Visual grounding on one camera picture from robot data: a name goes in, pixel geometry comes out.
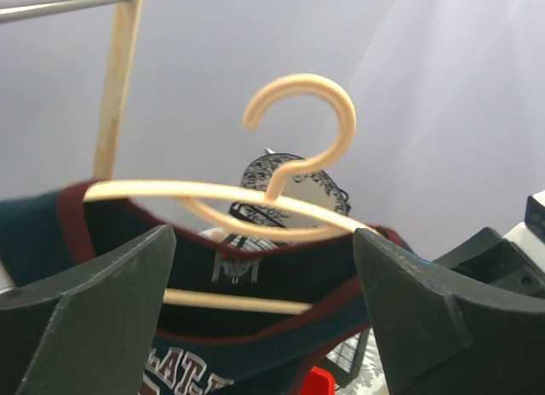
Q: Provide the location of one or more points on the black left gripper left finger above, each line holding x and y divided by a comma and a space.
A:
87, 330

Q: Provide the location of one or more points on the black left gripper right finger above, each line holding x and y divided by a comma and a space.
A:
439, 332

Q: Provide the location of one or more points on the navy basketball jersey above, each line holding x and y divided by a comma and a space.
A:
198, 350

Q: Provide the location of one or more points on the wooden jersey hanger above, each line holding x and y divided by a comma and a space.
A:
191, 193

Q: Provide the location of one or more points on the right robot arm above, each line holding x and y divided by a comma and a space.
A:
514, 261

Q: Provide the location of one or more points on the floral table mat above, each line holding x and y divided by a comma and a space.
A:
371, 379

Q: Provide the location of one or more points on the red plastic tray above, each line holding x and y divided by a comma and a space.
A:
319, 382

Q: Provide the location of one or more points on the blue floral plate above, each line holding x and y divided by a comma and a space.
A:
316, 188

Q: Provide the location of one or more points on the wooden clothes rack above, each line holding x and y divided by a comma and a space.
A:
122, 47

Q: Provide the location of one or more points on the black wire dish rack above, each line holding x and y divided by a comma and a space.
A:
344, 362

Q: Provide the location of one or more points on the metal hanging rail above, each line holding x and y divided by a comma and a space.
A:
25, 11

